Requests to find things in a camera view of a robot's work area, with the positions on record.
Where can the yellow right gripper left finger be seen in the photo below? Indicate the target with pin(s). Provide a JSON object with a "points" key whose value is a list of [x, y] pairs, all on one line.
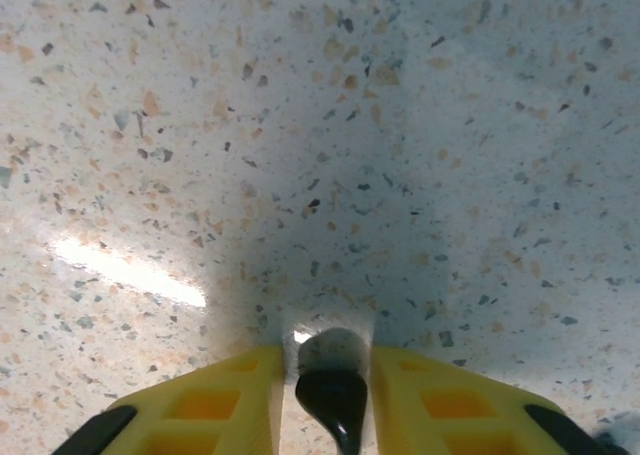
{"points": [[250, 375]]}

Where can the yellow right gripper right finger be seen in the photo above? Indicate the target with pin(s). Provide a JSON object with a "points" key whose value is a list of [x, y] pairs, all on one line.
{"points": [[400, 385]]}

